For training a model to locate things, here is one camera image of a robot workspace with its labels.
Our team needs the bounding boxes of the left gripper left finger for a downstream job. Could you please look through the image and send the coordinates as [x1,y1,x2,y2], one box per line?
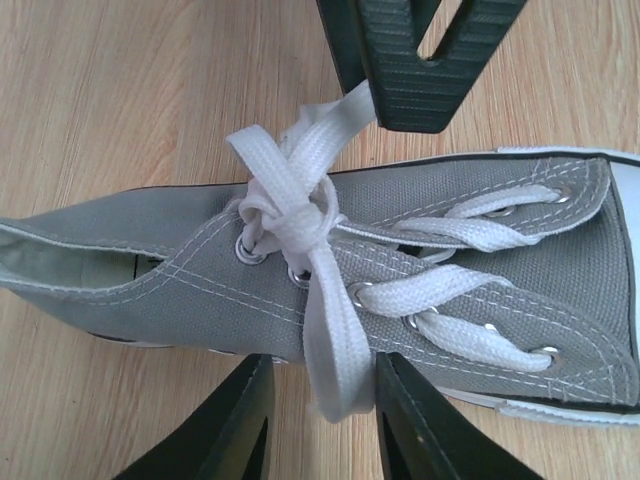
[117,354,275,480]

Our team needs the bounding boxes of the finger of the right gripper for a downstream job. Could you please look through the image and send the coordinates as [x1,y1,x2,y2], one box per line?
[316,0,371,94]
[362,0,526,134]

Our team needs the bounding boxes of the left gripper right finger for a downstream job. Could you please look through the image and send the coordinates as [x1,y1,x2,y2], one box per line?
[376,353,540,480]

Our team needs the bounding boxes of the grey sneaker sideways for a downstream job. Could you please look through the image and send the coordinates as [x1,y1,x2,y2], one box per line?
[1,85,639,426]

